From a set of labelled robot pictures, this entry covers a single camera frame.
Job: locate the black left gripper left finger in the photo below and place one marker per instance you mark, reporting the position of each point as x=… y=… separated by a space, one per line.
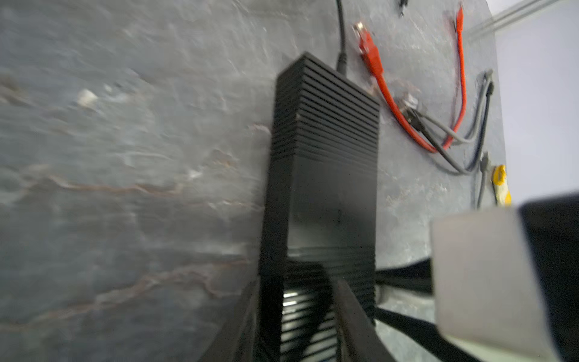
x=238 y=338

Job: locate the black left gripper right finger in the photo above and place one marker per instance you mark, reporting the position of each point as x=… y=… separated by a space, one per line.
x=357 y=338

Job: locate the black network switch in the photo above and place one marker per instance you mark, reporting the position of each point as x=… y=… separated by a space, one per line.
x=319 y=222

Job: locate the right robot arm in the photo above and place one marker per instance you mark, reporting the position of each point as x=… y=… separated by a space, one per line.
x=404 y=298

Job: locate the yellow work glove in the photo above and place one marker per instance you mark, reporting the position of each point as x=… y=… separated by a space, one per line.
x=500 y=186

